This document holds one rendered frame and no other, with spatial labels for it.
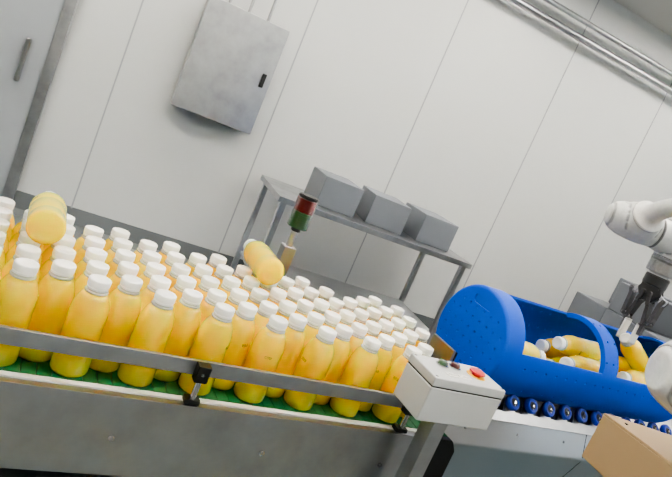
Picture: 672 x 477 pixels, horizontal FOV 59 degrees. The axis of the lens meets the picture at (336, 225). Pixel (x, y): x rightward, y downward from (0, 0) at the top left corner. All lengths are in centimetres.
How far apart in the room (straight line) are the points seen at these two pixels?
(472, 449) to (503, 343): 31
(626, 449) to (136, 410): 102
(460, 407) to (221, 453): 49
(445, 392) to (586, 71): 491
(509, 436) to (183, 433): 96
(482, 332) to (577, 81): 442
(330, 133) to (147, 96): 143
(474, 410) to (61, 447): 80
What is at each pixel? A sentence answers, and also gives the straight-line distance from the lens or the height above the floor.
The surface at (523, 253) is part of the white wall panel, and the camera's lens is 598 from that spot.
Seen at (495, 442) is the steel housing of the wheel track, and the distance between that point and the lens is 179.
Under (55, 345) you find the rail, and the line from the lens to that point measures 112.
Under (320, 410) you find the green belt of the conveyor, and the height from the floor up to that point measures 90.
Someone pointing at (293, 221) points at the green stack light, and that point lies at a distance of 171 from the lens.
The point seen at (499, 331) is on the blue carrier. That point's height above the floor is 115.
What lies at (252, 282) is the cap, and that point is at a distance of 137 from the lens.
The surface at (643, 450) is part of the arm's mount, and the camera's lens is 148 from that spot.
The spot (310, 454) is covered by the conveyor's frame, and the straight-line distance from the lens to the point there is 135.
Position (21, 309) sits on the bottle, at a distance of 110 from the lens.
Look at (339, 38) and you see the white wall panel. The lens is 484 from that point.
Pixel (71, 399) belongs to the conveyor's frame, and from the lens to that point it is 115.
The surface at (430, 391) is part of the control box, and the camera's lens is 124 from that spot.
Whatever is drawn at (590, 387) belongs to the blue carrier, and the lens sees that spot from 192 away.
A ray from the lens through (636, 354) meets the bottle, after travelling 220.
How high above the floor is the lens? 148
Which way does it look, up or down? 9 degrees down
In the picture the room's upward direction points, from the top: 23 degrees clockwise
